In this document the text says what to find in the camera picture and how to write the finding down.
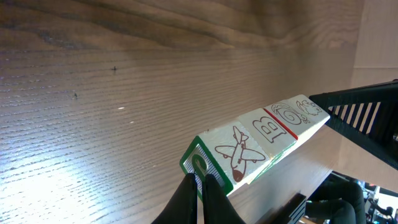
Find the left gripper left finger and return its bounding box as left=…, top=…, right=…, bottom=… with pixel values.
left=152, top=173, right=197, bottom=224

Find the white block with figure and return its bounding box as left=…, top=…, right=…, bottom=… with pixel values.
left=264, top=100, right=315, bottom=144

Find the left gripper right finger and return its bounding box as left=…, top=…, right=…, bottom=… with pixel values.
left=202, top=174, right=245, bottom=224

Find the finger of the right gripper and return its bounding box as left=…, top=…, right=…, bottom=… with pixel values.
left=310, top=79, right=397, bottom=169

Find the yellow block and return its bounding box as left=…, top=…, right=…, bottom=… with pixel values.
left=238, top=108, right=297, bottom=169

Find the green sided white block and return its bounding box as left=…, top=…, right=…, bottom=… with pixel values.
left=288, top=95, right=330, bottom=137

